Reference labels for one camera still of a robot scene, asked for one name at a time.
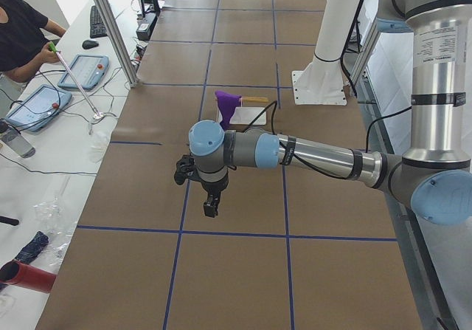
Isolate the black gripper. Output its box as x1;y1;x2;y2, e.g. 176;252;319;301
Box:
201;173;229;218

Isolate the purple microfiber towel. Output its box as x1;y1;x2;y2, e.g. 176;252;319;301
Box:
215;90;242;131

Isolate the white wooden towel rack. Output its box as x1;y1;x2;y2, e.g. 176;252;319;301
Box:
218;96;268;126

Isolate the person's hand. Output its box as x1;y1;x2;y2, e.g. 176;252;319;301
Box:
38;46;60;63

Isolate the clear crumpled plastic wrap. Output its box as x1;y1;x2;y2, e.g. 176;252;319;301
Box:
34;176;77;274

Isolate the upper blue teach pendant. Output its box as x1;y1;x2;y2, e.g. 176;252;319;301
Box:
66;54;109;91

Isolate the blue teach pendant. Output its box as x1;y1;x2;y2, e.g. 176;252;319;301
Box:
66;54;109;91
5;85;72;131

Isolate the black box with label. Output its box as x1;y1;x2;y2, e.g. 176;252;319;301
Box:
136;13;157;41

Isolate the lower blue teach pendant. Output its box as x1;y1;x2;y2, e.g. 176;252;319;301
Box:
5;85;72;131

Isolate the black computer mouse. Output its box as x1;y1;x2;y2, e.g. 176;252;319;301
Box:
82;39;99;49

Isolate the black keyboard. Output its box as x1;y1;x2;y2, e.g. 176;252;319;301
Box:
89;5;107;38

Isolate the red cylinder bottle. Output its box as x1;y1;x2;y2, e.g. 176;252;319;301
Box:
1;260;56;293

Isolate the person in black shirt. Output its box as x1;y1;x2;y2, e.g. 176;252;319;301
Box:
1;0;66;83

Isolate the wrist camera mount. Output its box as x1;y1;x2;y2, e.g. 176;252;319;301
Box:
173;154;201;185

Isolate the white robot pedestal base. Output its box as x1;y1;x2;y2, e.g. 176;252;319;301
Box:
291;0;355;106

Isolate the pink rod green handle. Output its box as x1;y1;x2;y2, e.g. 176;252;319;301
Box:
48;42;105;124

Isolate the aluminium frame post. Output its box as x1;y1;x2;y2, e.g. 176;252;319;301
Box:
94;0;139;88

